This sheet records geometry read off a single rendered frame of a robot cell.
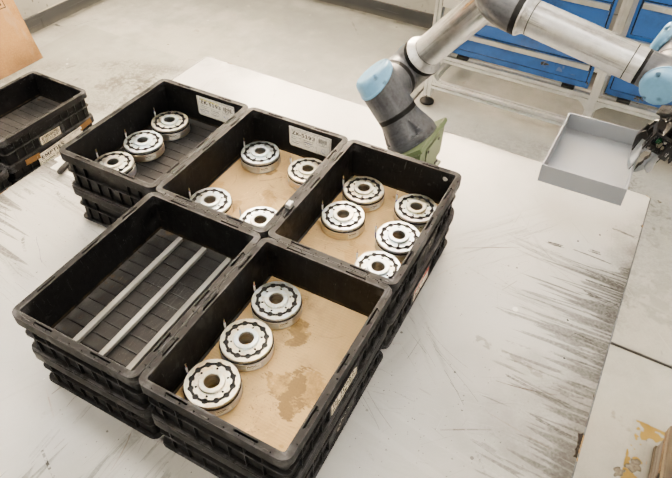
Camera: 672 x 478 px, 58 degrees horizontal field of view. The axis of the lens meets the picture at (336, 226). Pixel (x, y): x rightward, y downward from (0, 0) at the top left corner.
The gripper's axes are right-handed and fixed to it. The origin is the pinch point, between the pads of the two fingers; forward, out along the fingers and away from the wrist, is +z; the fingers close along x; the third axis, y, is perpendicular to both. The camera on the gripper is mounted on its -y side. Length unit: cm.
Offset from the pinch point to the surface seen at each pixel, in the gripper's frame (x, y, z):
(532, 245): -9.9, 17.4, 24.4
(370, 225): -48, 43, 22
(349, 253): -49, 53, 22
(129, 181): -101, 64, 28
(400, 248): -39, 49, 17
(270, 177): -77, 38, 31
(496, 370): -8, 59, 24
